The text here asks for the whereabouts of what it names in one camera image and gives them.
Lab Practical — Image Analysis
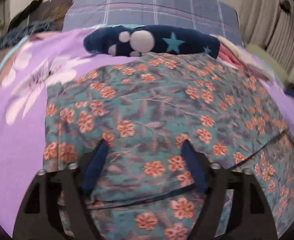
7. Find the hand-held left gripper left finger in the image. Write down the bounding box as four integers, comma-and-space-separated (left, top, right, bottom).
13, 139, 110, 240

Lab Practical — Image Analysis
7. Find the pink and white cloth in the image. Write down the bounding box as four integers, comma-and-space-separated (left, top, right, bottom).
216, 35, 270, 78

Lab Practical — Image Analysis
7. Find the black floor lamp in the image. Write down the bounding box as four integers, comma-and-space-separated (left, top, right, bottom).
279, 0, 293, 15

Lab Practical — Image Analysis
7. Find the beige pleated curtain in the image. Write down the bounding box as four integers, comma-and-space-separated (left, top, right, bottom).
237, 0, 294, 80

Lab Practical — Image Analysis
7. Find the dark teal fuzzy blanket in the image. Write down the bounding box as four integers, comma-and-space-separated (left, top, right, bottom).
2, 21, 60, 45

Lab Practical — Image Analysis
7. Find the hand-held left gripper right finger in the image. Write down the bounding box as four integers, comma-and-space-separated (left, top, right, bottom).
181, 139, 279, 240

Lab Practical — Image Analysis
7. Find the green pillow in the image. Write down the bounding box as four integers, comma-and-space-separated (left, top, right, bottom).
246, 44, 290, 80

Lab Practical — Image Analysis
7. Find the dark brown blanket pile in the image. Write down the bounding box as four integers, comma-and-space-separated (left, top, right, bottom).
9, 0, 52, 28

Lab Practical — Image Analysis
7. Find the navy star-patterned fleece garment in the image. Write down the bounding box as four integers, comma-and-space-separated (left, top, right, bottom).
83, 25, 221, 59

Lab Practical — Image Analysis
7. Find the dark patterned cushion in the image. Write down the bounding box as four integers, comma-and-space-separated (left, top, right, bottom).
42, 0, 75, 29

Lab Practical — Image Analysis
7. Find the teal floral garment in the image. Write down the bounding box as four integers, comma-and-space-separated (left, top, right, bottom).
43, 52, 294, 240

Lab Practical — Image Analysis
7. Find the blue plaid pillow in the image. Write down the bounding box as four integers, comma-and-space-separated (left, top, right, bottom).
62, 0, 239, 33

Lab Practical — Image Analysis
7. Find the purple floral bed quilt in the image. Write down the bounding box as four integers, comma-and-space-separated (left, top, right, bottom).
0, 25, 294, 238

